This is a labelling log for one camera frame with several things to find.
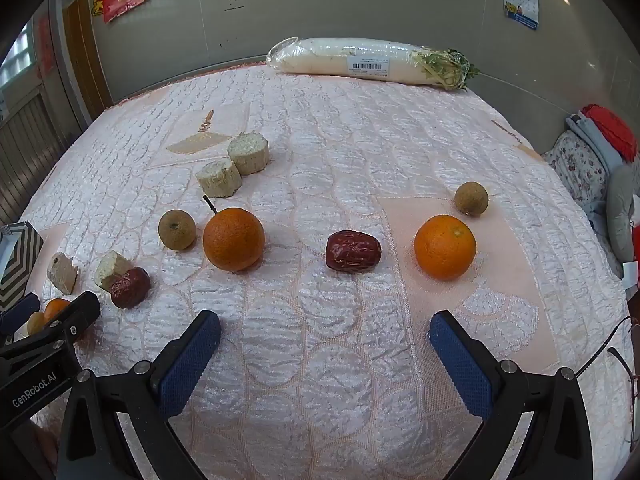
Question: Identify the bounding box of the brown longan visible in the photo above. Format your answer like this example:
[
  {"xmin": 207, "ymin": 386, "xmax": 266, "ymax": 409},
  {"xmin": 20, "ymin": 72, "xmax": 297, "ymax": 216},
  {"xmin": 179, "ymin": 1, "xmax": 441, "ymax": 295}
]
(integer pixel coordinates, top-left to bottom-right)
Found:
[
  {"xmin": 158, "ymin": 209, "xmax": 197, "ymax": 251},
  {"xmin": 454, "ymin": 182, "xmax": 489, "ymax": 218}
]

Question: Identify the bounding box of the floral quilt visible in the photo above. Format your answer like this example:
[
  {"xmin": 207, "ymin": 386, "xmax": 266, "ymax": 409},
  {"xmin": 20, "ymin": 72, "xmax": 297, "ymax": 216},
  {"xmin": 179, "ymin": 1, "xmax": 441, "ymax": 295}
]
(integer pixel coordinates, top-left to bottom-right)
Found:
[{"xmin": 545, "ymin": 130, "xmax": 613, "ymax": 216}]

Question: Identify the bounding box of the split sugarcane piece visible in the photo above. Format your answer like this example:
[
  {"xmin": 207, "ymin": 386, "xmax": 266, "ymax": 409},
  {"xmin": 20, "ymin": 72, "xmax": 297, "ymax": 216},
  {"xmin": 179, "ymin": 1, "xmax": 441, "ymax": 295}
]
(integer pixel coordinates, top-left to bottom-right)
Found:
[
  {"xmin": 94, "ymin": 251, "xmax": 133, "ymax": 292},
  {"xmin": 47, "ymin": 252, "xmax": 79, "ymax": 295}
]

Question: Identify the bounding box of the plastic-wrapped white radish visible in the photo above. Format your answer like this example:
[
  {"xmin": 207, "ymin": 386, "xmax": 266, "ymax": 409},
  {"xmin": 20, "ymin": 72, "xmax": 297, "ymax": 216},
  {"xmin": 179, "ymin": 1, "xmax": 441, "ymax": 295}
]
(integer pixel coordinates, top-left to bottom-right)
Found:
[{"xmin": 266, "ymin": 36, "xmax": 481, "ymax": 92}]

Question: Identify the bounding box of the striped black and white box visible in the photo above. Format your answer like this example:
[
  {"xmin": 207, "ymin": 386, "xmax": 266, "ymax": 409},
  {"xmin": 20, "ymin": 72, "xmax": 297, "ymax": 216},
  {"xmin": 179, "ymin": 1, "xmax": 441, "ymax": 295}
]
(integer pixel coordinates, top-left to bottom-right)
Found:
[{"xmin": 0, "ymin": 221, "xmax": 46, "ymax": 311}]

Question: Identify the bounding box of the grey-blue cloth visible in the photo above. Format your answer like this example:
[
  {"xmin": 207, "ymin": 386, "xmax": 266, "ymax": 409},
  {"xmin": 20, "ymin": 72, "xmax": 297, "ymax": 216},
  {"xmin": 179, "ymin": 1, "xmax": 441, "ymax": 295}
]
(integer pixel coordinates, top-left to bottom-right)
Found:
[{"xmin": 565, "ymin": 114, "xmax": 626, "ymax": 181}]

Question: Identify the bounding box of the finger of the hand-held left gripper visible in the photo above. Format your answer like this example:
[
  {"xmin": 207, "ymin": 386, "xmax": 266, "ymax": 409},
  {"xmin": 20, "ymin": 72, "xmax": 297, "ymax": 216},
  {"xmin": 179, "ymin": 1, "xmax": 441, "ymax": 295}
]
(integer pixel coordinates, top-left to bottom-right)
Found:
[
  {"xmin": 0, "ymin": 291, "xmax": 102, "ymax": 361},
  {"xmin": 0, "ymin": 293, "xmax": 42, "ymax": 338}
]

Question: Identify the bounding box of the red cloth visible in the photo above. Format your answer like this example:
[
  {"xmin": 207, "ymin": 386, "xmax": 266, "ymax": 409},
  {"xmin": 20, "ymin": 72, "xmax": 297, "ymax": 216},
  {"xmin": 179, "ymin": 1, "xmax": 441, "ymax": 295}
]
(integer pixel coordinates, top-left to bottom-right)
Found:
[{"xmin": 581, "ymin": 104, "xmax": 638, "ymax": 162}]

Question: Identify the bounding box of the large orange with stem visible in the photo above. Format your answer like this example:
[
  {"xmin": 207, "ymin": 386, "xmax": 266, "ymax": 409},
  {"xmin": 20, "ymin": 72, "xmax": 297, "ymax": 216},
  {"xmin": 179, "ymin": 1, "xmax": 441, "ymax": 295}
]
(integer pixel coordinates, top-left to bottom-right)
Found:
[{"xmin": 202, "ymin": 196, "xmax": 266, "ymax": 273}]

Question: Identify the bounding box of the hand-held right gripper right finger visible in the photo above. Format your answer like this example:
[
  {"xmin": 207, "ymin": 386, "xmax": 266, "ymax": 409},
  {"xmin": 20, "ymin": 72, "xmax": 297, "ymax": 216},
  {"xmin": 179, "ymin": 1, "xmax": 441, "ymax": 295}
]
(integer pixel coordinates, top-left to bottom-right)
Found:
[{"xmin": 429, "ymin": 310, "xmax": 593, "ymax": 480}]

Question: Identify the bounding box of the red paper strip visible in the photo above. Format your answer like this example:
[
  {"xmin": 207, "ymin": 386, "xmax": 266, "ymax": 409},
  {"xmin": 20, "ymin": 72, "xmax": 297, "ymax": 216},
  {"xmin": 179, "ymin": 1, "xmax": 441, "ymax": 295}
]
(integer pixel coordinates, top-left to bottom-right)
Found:
[{"xmin": 35, "ymin": 14, "xmax": 56, "ymax": 79}]

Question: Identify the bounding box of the glass block window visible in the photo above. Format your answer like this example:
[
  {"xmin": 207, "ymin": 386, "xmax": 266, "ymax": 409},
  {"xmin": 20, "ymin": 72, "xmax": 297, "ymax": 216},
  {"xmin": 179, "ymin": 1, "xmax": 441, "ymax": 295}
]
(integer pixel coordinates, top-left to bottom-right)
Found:
[{"xmin": 0, "ymin": 35, "xmax": 42, "ymax": 121}]

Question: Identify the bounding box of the thin black cable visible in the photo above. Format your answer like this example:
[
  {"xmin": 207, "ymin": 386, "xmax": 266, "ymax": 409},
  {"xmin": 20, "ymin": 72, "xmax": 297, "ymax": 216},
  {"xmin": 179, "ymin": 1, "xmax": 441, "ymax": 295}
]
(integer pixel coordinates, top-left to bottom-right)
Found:
[{"xmin": 575, "ymin": 316, "xmax": 640, "ymax": 411}]

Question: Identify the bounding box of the pink quilted bedspread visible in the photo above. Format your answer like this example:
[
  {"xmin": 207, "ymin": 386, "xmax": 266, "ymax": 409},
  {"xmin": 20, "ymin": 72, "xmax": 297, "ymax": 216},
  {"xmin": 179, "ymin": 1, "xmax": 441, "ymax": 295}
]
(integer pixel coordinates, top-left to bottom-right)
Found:
[{"xmin": 17, "ymin": 62, "xmax": 637, "ymax": 480}]

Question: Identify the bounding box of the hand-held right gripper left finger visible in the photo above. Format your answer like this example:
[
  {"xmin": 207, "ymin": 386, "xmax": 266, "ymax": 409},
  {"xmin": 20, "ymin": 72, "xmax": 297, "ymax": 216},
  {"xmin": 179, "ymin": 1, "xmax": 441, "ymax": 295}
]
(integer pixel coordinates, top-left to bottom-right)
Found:
[{"xmin": 57, "ymin": 310, "xmax": 222, "ymax": 480}]

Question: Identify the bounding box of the red date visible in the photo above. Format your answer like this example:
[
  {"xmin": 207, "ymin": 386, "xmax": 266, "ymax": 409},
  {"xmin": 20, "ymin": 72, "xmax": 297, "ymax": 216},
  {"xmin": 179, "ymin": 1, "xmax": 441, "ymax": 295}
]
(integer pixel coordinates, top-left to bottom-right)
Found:
[
  {"xmin": 325, "ymin": 230, "xmax": 382, "ymax": 274},
  {"xmin": 110, "ymin": 267, "xmax": 152, "ymax": 310}
]

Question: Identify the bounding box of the wooden door frame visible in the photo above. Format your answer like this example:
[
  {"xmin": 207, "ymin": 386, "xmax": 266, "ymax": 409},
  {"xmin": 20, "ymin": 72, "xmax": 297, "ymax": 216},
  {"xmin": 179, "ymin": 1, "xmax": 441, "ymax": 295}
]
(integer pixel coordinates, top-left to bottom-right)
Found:
[{"xmin": 62, "ymin": 0, "xmax": 115, "ymax": 128}]

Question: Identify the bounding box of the small orange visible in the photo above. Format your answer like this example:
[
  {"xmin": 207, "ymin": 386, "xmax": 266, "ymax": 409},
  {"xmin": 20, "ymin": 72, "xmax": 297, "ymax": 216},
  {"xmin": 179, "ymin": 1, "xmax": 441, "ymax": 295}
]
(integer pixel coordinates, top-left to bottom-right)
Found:
[{"xmin": 44, "ymin": 298, "xmax": 72, "ymax": 326}]

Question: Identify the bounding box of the grey pillow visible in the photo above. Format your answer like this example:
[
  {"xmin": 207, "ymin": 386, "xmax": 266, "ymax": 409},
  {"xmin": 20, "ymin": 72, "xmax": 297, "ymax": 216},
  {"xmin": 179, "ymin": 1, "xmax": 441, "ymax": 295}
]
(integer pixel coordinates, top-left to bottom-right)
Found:
[{"xmin": 606, "ymin": 164, "xmax": 637, "ymax": 263}]

